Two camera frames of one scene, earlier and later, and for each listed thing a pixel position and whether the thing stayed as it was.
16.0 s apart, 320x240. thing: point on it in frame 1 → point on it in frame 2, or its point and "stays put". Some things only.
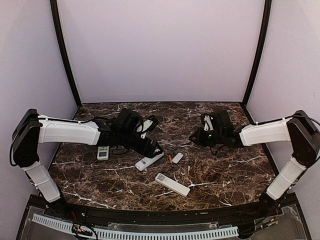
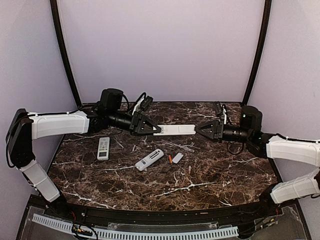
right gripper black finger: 196,138 → 208,129
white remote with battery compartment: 146,161 stays put
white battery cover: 177,157 stays put
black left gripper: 151,147 → 138,119
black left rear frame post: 54,8 stays put
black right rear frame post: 268,9 stays put
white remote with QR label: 172,184 → 175,129
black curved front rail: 72,209 stays put
